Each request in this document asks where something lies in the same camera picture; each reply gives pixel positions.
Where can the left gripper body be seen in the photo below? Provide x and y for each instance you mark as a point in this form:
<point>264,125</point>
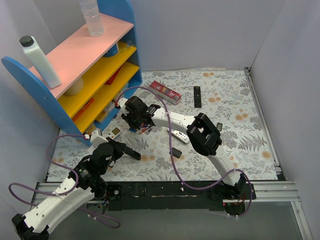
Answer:
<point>120,148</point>

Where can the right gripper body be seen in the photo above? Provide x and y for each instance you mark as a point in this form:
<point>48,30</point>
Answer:
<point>135,121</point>

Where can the pile of small batteries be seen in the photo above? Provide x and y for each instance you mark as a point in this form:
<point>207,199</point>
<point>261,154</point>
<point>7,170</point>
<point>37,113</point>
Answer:
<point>143,128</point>

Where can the black battery cover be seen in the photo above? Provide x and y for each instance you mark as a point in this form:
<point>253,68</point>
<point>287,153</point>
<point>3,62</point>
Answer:
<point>176,153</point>

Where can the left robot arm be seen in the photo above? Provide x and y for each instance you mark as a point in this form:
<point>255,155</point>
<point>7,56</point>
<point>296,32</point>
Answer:
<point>83,184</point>

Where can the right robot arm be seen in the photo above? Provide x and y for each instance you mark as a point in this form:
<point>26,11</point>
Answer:
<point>204,137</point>

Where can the small white display remote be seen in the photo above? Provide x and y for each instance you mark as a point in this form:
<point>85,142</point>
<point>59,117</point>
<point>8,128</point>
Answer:
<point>115,132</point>

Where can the white ac remote lower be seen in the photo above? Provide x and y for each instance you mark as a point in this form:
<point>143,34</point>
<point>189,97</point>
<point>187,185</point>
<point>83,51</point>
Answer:
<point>180,136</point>

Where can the black tv remote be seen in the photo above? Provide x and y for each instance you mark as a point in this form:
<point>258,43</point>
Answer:
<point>197,97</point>

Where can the slim white remote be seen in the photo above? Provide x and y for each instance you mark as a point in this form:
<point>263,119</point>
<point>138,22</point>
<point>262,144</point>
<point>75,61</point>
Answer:
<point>219,126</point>

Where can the white packets on shelf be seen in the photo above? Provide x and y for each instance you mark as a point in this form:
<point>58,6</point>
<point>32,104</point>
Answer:
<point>106,111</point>

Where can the red toothpaste box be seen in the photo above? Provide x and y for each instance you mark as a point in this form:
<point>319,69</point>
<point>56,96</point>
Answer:
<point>165,93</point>

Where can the orange box on shelf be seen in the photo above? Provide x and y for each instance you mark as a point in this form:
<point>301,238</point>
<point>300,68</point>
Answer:
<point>83,109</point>

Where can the blue pink yellow shelf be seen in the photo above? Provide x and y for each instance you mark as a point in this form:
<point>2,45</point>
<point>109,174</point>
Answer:
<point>81,55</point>

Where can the beige cylinder on shelf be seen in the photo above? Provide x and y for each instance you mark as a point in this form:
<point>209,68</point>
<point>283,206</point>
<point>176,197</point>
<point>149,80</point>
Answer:
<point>75,88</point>

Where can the blue white can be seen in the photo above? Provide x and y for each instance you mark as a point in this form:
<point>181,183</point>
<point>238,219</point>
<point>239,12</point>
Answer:
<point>112,51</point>

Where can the floral table mat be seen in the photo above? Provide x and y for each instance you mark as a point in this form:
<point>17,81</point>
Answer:
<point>226,98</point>

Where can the clear plastic water bottle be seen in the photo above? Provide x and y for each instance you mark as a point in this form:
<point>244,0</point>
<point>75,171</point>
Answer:
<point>92,16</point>

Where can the white bottle black cap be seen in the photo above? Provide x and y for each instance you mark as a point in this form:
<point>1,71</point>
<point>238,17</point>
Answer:
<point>39,60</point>

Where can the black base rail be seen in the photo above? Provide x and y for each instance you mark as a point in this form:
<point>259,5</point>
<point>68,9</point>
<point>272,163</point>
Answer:
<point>173,195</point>

